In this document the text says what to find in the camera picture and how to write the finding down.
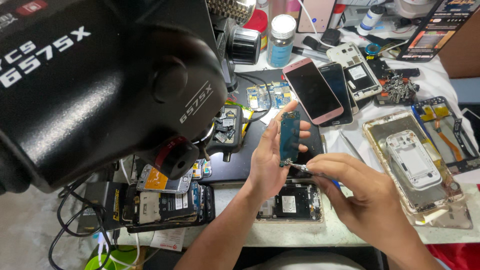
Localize red cloth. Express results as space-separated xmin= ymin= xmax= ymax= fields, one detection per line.
xmin=427 ymin=242 xmax=480 ymax=270

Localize blue circuit board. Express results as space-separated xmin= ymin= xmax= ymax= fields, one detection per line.
xmin=246 ymin=81 xmax=298 ymax=112

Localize heap of small metal parts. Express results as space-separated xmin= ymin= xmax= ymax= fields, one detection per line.
xmin=382 ymin=73 xmax=420 ymax=104

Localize white paper slip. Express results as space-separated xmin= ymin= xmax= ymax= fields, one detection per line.
xmin=149 ymin=227 xmax=187 ymax=252

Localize green phone circuit board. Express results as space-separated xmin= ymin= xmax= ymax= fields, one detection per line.
xmin=279 ymin=110 xmax=302 ymax=168

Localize green container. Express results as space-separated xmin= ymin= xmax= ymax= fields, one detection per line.
xmin=84 ymin=245 xmax=140 ymax=270

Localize black smartphone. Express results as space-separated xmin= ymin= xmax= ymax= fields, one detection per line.
xmin=318 ymin=62 xmax=355 ymax=128

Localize silver phone frame orange sticker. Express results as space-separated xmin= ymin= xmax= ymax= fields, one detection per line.
xmin=136 ymin=164 xmax=194 ymax=195

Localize black cable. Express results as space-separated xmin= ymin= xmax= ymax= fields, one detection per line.
xmin=48 ymin=175 xmax=115 ymax=270

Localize clear plastic sheet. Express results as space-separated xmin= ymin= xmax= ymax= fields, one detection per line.
xmin=404 ymin=200 xmax=473 ymax=230

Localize black box with yellow print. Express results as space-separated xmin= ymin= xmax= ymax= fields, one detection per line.
xmin=76 ymin=181 xmax=129 ymax=234

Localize opened phone with white label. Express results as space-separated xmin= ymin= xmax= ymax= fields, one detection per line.
xmin=254 ymin=182 xmax=324 ymax=224

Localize person's left hand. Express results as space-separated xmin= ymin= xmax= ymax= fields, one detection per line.
xmin=245 ymin=100 xmax=313 ymax=205

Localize red capped bottle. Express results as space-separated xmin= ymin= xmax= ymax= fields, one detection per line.
xmin=242 ymin=9 xmax=269 ymax=52

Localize brown cardboard box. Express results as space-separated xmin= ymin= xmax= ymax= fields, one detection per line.
xmin=438 ymin=10 xmax=480 ymax=80

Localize person's grey clothing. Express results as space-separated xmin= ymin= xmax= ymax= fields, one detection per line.
xmin=243 ymin=250 xmax=366 ymax=270

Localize pink smartphone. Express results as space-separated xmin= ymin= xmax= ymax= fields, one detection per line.
xmin=282 ymin=58 xmax=344 ymax=126

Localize silver tweezers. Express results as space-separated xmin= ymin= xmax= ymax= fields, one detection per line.
xmin=280 ymin=159 xmax=340 ymax=181

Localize white phone with open back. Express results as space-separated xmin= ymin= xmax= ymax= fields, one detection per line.
xmin=326 ymin=41 xmax=383 ymax=102

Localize white cable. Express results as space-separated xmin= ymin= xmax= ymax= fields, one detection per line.
xmin=95 ymin=159 xmax=151 ymax=270

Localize thin black wire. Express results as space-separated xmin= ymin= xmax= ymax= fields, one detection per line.
xmin=235 ymin=73 xmax=273 ymax=123

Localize black phone frame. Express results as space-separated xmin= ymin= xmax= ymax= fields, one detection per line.
xmin=365 ymin=55 xmax=421 ymax=107

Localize small colourful phone board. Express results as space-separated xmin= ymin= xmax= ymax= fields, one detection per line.
xmin=191 ymin=158 xmax=213 ymax=181

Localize thin white cord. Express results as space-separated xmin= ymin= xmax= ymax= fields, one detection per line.
xmin=298 ymin=0 xmax=324 ymax=43

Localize person's right hand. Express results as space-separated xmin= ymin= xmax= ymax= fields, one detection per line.
xmin=305 ymin=152 xmax=404 ymax=245

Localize gold phone housing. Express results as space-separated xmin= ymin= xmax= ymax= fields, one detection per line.
xmin=362 ymin=110 xmax=465 ymax=215

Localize black work mat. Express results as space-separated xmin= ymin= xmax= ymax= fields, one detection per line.
xmin=198 ymin=68 xmax=325 ymax=185

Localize white bottle with blue label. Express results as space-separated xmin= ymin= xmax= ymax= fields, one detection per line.
xmin=356 ymin=4 xmax=386 ymax=37

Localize black printed packaging box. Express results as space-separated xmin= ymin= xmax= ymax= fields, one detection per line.
xmin=396 ymin=0 xmax=480 ymax=63

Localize pink phone back cover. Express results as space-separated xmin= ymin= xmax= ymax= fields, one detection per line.
xmin=296 ymin=0 xmax=337 ymax=34

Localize clear bottle with white cap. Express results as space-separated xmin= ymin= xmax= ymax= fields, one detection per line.
xmin=266 ymin=14 xmax=297 ymax=69

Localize blue phone frame with flex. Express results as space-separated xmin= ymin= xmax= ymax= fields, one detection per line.
xmin=411 ymin=96 xmax=480 ymax=175

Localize stack of opened phones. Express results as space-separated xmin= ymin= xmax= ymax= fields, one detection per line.
xmin=121 ymin=181 xmax=217 ymax=234

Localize thin silver pry tool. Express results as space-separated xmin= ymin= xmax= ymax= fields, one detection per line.
xmin=338 ymin=128 xmax=367 ymax=164

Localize black microscope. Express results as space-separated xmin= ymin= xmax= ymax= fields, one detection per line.
xmin=0 ymin=0 xmax=263 ymax=196

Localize black charger plug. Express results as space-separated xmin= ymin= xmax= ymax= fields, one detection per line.
xmin=320 ymin=28 xmax=342 ymax=48

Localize white phone middle frame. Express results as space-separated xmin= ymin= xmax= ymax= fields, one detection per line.
xmin=386 ymin=130 xmax=443 ymax=190

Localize black chip holder jig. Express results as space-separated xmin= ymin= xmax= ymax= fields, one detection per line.
xmin=204 ymin=104 xmax=245 ymax=163

